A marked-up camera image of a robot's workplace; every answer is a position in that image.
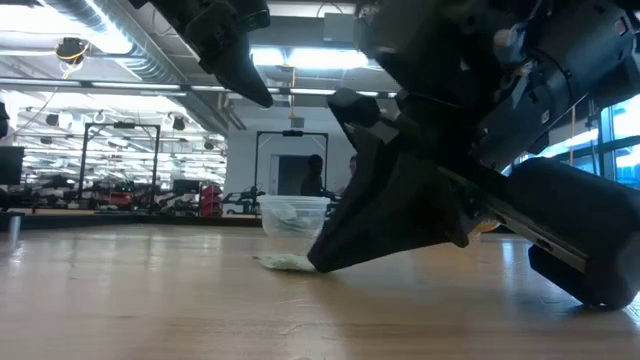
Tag dark background screen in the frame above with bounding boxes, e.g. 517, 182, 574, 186
172, 178, 201, 195

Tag silver ventilation duct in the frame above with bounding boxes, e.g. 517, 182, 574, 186
42, 0, 189, 86

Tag long ceiling light strip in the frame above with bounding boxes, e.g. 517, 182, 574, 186
0, 77, 399, 99

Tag clear plastic bowl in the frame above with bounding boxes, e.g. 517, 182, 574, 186
257, 194, 332, 241

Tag black aluminium table frame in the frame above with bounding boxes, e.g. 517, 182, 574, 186
0, 212, 264, 232

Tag grey metal post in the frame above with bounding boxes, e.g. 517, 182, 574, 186
7, 212, 24, 246

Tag black computer monitor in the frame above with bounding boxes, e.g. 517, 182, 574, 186
0, 145, 25, 186

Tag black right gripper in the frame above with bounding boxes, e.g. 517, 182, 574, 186
399, 4, 640, 274

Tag person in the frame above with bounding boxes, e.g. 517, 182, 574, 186
299, 153, 326, 197

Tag red storage bins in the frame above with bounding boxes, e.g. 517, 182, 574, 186
199, 184, 224, 218

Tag dark door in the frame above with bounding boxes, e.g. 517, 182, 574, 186
277, 154, 315, 197

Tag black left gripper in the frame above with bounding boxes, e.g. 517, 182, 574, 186
132, 0, 275, 109

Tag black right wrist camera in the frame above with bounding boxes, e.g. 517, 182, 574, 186
327, 87, 401, 147

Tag black gantry frame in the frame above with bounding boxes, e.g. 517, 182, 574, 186
78, 121, 162, 211
254, 128, 330, 199

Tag black ceiling cable reel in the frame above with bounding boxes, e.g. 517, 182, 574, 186
53, 36, 91, 67

